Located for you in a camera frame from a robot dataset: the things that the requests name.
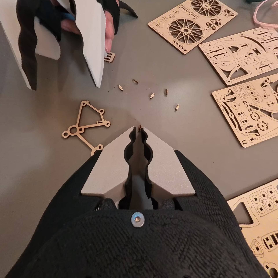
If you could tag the person's left hand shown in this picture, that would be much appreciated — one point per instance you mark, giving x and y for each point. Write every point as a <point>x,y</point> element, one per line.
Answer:
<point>108,32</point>

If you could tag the small slotted wooden part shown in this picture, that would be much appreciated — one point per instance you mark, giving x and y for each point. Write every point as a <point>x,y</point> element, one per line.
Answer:
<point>113,57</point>

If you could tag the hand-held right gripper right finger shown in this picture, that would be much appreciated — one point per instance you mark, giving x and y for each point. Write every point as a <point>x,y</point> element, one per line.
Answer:
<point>169,176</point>

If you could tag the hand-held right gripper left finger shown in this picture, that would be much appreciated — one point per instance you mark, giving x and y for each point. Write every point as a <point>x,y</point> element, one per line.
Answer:
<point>106,173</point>

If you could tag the wooden sheet with oval parts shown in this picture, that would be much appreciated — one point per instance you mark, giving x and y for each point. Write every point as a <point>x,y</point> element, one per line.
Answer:
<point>263,206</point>

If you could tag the wooden sheet with curved parts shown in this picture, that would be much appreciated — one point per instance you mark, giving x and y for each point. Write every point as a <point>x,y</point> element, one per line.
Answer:
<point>219,69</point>

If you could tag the wooden sheet with wheel parts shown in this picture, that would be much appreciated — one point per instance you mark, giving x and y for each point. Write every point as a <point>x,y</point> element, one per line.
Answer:
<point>156,27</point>

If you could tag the wooden triangular frame part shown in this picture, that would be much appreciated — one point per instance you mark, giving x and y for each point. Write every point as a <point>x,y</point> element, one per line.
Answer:
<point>92,126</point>

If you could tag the wooden sheet with gear part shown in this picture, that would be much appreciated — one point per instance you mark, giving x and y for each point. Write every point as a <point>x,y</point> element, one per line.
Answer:
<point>249,121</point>

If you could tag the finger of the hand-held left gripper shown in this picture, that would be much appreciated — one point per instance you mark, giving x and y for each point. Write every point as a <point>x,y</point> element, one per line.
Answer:
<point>93,43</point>
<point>9,21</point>

